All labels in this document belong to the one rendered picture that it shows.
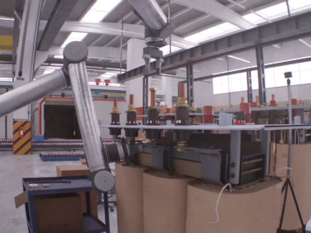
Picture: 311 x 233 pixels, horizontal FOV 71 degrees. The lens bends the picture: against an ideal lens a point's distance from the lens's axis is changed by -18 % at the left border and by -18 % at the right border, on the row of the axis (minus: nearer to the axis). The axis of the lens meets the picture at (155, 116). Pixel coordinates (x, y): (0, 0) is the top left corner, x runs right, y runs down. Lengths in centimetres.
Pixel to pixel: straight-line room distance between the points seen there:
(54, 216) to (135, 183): 68
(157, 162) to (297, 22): 909
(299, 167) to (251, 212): 166
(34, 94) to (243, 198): 130
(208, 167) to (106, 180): 48
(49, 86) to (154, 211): 99
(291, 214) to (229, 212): 181
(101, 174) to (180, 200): 46
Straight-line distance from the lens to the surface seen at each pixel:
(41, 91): 161
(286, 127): 95
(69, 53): 145
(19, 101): 162
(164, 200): 145
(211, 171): 116
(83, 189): 191
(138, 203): 183
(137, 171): 177
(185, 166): 145
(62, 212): 198
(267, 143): 134
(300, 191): 282
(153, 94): 149
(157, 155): 150
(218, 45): 1237
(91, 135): 129
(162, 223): 151
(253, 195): 112
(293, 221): 291
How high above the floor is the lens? 137
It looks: 2 degrees up
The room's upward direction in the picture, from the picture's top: straight up
